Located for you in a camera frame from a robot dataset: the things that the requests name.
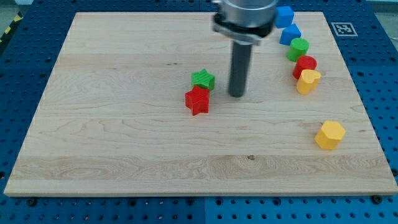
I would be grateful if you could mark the wooden board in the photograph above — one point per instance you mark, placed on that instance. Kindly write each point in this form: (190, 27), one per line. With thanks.
(112, 120)

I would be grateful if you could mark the green cylinder block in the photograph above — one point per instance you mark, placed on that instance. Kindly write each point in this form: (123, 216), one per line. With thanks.
(297, 48)

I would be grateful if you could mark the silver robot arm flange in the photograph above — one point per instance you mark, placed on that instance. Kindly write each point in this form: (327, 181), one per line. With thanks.
(245, 21)

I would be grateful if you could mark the yellow heart block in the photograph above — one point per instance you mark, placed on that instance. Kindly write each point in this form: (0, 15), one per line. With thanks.
(308, 81)

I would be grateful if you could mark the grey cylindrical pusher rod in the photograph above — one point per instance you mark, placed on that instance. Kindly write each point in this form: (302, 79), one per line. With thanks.
(240, 61)

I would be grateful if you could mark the green star block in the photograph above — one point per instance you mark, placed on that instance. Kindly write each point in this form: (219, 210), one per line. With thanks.
(203, 79)

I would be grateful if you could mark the red star block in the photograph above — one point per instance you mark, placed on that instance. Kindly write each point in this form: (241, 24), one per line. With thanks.
(197, 100)

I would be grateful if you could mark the blue triangle block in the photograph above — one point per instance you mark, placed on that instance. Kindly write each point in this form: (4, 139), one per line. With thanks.
(289, 33)

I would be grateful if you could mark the yellow hexagon block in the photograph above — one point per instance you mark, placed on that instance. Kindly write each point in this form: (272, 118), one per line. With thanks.
(330, 135)

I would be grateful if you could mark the blue cube block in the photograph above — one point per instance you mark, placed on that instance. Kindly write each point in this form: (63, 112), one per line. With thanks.
(284, 16)

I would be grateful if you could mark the white fiducial marker tag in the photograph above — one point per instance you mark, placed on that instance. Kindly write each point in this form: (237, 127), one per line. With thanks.
(344, 29)

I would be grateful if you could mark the red cylinder block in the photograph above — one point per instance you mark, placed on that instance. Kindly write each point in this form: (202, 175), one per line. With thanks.
(304, 62)

